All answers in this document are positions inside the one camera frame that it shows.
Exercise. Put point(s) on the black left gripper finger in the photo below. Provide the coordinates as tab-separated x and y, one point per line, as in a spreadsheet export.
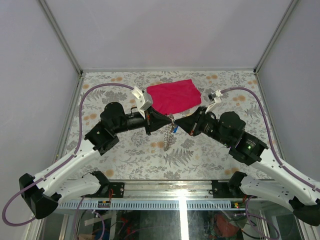
156	124
157	115

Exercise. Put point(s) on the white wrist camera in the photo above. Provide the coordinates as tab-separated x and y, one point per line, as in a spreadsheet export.
143	100
215	100

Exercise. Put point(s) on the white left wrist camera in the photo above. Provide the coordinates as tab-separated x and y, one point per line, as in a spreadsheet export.
143	100

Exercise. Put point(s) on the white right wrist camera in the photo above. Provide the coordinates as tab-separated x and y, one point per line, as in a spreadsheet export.
215	100

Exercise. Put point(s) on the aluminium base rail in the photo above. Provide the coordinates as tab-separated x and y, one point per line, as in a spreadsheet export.
163	195

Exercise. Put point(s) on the pink cloth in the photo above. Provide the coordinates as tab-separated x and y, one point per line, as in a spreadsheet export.
174	97

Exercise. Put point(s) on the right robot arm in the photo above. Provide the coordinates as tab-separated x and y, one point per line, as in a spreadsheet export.
291	189

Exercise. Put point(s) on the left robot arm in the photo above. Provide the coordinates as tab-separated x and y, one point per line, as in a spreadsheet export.
47	189

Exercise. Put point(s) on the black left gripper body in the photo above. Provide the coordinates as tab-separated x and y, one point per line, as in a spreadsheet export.
147	116

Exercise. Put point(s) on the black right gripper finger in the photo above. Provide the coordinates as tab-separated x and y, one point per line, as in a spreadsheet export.
189	128
190	119

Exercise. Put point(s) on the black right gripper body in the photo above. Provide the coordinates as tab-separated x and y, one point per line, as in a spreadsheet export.
202	121

